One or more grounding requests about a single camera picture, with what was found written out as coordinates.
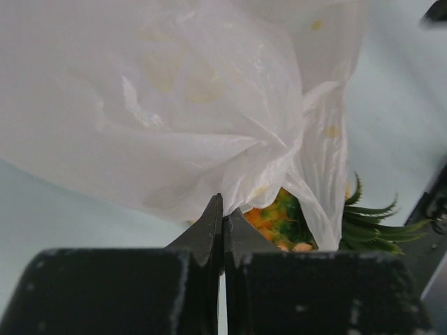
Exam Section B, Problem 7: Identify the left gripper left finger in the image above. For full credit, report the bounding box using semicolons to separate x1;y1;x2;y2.
1;195;223;334

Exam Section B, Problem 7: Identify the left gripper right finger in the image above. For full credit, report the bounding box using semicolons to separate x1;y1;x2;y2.
223;211;436;334

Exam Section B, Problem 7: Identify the fake pineapple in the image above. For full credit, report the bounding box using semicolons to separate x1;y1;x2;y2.
244;174;432;255

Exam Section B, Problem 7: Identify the white plastic bag lemon print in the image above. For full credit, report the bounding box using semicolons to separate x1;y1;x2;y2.
1;1;369;251

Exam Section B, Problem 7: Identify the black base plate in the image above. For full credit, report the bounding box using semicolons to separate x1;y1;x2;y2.
401;169;446;297

